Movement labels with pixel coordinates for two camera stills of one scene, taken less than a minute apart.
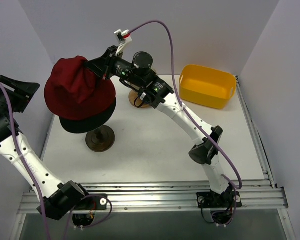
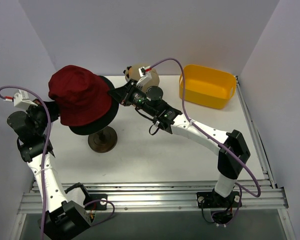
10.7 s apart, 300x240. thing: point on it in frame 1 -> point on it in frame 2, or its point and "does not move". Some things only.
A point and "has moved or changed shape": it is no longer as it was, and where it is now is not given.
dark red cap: [74, 90] has moved or changed shape
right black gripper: [106, 64] -> [123, 93]
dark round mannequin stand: [101, 139] does not move
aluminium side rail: [257, 143] does not move
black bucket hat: [81, 125] -> [92, 128]
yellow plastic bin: [208, 87] does not move
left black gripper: [9, 93] -> [51, 110]
